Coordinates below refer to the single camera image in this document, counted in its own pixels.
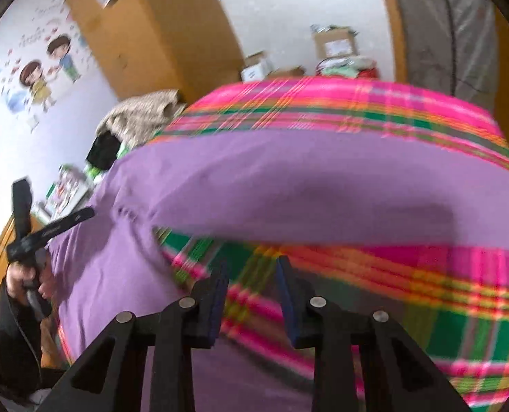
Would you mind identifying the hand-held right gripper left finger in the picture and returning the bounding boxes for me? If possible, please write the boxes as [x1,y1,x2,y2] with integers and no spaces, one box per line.
[35,262,229,412]

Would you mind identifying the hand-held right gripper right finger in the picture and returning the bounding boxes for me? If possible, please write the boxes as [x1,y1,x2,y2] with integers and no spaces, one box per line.
[277,255,472,412]

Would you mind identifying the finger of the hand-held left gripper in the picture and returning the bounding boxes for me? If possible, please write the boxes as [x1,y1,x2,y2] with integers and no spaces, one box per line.
[63,206,96,231]

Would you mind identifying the purple fleece garment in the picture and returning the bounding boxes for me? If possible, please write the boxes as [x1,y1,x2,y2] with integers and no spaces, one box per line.
[48,128,509,412]

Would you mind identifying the person's left forearm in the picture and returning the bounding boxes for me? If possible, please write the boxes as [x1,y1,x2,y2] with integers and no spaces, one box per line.
[0,279,68,389]

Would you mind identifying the person's left hand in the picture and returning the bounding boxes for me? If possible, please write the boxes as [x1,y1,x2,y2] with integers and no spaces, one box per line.
[5,251,54,307]

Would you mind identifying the pile of medicine boxes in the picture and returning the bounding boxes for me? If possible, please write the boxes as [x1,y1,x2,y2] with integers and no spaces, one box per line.
[31,163,94,224]

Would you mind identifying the black cloth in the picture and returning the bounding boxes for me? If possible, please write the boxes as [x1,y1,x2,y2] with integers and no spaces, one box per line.
[86,131,122,170]

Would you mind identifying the beige floral cloth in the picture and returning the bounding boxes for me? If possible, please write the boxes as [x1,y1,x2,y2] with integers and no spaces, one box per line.
[96,89,186,149]

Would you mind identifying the wooden wardrobe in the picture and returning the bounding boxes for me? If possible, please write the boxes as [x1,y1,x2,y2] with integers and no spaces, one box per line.
[66,0,244,104]

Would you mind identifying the pink plaid bed sheet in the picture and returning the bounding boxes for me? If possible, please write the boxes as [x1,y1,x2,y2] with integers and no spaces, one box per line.
[151,75,509,408]

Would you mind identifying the small white cardboard box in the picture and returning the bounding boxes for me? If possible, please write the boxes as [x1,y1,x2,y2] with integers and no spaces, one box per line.
[241,51,274,82]

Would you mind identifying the red green cloth pile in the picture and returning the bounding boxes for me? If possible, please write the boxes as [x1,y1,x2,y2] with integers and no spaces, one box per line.
[316,56,379,80]

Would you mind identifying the brown cardboard box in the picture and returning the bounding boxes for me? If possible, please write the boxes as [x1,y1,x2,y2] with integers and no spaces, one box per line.
[310,25,360,61]

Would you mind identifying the clear plastic door curtain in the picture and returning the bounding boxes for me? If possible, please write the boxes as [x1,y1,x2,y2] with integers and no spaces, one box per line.
[385,0,499,108]

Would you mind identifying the cartoon wall sticker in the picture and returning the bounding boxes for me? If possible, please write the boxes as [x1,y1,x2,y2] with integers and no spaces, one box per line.
[0,0,92,134]

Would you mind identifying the wooden door frame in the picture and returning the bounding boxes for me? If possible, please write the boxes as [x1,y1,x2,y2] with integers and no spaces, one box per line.
[374,0,409,82]

